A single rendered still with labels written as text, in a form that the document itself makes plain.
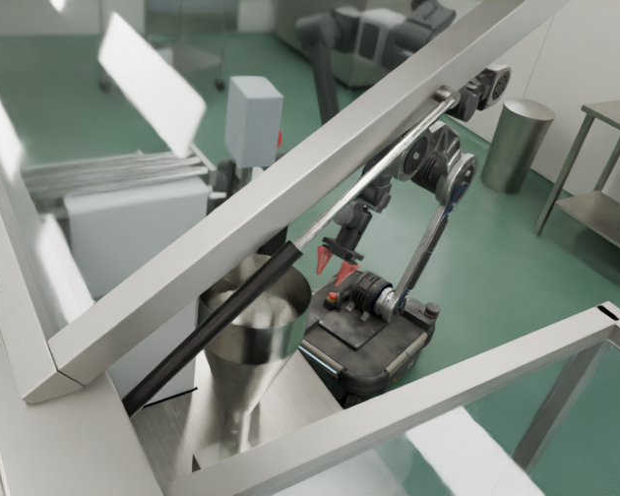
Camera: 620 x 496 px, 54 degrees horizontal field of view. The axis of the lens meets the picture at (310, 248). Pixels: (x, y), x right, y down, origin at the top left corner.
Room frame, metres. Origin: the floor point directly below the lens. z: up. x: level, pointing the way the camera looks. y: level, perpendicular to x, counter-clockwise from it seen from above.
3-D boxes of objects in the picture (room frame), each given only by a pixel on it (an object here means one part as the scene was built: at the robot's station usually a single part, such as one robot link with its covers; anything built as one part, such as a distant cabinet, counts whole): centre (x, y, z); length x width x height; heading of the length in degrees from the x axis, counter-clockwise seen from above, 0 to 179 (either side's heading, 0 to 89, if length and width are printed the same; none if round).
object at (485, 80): (1.71, -0.36, 1.45); 0.09 x 0.08 x 0.12; 57
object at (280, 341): (0.56, 0.06, 1.50); 0.14 x 0.14 x 0.06
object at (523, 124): (4.17, -1.32, 0.31); 0.40 x 0.36 x 0.63; 128
